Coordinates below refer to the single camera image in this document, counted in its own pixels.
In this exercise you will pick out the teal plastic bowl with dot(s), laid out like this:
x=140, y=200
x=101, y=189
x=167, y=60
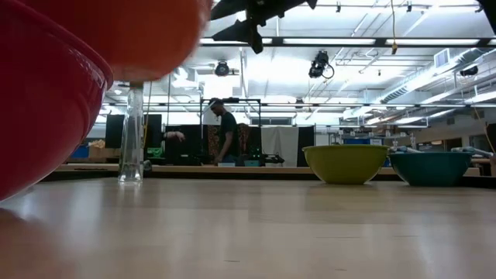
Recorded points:
x=430, y=168

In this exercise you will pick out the rainbow nested bowls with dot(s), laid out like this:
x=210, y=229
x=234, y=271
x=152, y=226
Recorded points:
x=42, y=116

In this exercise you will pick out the black overhead frame bar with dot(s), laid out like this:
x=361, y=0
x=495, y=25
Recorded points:
x=348, y=41

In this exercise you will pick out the black round ceiling spotlight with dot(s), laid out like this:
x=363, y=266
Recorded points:
x=222, y=69

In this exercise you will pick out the yellow-green plastic bowl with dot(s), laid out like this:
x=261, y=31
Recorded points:
x=345, y=164

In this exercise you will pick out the black ceiling camera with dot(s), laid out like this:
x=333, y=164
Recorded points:
x=319, y=64

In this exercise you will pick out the person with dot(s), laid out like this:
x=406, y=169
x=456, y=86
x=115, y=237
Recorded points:
x=228, y=133

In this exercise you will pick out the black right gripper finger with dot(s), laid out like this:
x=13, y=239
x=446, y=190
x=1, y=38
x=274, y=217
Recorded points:
x=232, y=7
x=248, y=33

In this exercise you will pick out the person's hand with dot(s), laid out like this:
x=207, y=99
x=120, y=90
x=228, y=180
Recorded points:
x=175, y=135

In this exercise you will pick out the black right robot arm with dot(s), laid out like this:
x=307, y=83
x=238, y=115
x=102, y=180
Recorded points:
x=490, y=7

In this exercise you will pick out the white hanging cloth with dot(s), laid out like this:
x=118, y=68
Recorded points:
x=281, y=145

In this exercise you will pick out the black partition panel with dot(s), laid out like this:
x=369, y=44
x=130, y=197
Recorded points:
x=114, y=129

